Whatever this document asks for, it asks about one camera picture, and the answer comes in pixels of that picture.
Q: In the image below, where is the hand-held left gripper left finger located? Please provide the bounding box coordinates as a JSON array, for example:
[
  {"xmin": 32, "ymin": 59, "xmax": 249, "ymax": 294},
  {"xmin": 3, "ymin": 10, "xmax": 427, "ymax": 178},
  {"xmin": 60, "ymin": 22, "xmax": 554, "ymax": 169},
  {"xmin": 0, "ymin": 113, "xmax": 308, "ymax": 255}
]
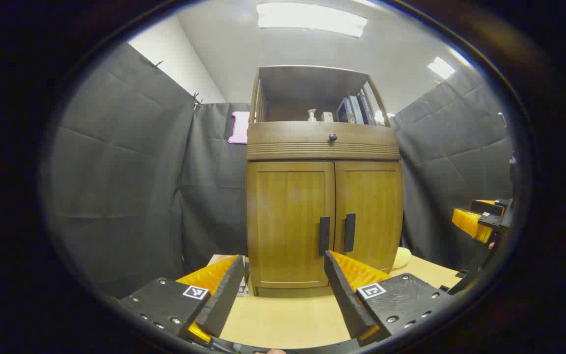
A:
[{"xmin": 113, "ymin": 254, "xmax": 246, "ymax": 347}]

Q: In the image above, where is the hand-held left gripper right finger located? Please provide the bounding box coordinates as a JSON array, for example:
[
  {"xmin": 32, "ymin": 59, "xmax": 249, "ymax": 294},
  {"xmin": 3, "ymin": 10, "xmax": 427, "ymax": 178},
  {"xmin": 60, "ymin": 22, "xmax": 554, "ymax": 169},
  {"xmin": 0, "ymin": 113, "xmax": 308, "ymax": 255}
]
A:
[{"xmin": 323, "ymin": 250, "xmax": 455, "ymax": 347}]

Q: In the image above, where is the black door handle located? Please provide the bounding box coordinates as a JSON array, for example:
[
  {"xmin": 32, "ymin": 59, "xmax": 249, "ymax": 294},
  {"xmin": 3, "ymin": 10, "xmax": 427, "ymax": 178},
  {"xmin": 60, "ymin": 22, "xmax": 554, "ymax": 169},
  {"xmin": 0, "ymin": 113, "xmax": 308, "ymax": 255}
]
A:
[
  {"xmin": 319, "ymin": 216, "xmax": 331, "ymax": 256},
  {"xmin": 344, "ymin": 213, "xmax": 356, "ymax": 253}
]

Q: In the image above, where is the wooden shoe cabinet door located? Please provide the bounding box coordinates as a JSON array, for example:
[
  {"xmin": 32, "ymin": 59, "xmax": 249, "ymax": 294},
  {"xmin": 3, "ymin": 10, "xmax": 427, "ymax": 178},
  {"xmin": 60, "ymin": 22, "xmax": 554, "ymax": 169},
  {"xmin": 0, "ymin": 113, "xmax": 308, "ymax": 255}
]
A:
[
  {"xmin": 334, "ymin": 161, "xmax": 404, "ymax": 273},
  {"xmin": 247, "ymin": 161, "xmax": 336, "ymax": 289}
]

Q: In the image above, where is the wooden double-door shoe cabinet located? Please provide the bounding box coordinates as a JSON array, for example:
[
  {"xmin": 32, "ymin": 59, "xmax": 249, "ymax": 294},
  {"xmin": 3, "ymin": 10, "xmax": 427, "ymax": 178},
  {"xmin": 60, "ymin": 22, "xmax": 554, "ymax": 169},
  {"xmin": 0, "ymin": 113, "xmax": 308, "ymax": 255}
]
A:
[{"xmin": 246, "ymin": 65, "xmax": 404, "ymax": 298}]

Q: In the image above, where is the yellow round sponge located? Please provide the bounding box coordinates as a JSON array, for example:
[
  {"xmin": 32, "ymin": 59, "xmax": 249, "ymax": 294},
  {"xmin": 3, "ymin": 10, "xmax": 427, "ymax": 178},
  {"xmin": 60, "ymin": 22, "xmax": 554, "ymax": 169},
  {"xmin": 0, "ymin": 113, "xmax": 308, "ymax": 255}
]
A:
[{"xmin": 392, "ymin": 247, "xmax": 412, "ymax": 269}]

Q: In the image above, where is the dark blue book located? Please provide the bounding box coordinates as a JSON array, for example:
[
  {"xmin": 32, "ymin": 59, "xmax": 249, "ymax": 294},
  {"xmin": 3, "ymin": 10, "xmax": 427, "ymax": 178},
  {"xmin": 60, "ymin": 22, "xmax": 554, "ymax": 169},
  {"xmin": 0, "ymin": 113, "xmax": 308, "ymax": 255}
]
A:
[{"xmin": 337, "ymin": 97, "xmax": 357, "ymax": 124}]

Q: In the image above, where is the black backdrop cloth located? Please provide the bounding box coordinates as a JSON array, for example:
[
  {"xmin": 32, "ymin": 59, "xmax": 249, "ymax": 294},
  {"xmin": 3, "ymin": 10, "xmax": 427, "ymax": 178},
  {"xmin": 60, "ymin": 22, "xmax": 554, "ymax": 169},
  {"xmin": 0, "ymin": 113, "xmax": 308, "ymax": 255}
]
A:
[{"xmin": 42, "ymin": 42, "xmax": 515, "ymax": 298}]

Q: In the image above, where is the large ceiling light panel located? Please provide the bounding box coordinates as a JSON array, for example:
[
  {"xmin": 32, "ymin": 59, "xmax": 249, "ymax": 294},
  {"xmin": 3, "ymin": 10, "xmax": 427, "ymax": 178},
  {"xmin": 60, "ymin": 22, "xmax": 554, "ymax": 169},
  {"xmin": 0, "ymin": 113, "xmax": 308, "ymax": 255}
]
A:
[{"xmin": 256, "ymin": 2, "xmax": 368, "ymax": 38}]

